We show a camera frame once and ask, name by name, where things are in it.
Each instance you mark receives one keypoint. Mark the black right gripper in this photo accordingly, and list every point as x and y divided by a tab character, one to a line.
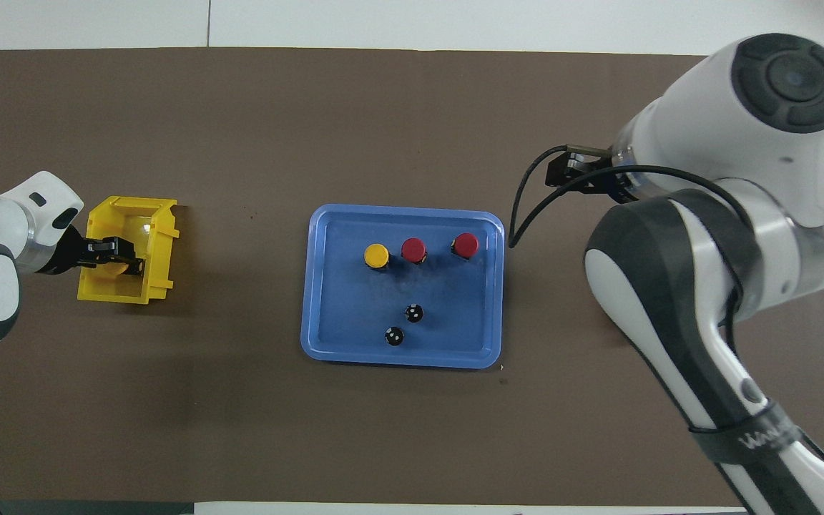
601	179

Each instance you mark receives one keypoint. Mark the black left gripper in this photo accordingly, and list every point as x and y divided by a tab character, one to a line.
72	252

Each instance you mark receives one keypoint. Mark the yellow push button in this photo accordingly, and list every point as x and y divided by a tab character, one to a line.
376	255
115	269

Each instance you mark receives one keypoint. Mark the red push button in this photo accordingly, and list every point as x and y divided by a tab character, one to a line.
465	244
413	249

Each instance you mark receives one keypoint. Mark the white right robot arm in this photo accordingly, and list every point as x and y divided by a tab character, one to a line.
741	143

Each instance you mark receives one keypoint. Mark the blue plastic tray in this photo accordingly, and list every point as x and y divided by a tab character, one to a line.
355	322

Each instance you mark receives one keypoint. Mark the yellow plastic bin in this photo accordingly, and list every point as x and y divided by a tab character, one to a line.
158	243

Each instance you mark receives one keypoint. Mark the brown table mat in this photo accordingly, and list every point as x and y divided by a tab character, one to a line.
240	415

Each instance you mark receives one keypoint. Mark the small black knob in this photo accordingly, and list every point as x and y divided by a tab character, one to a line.
394	336
414	312

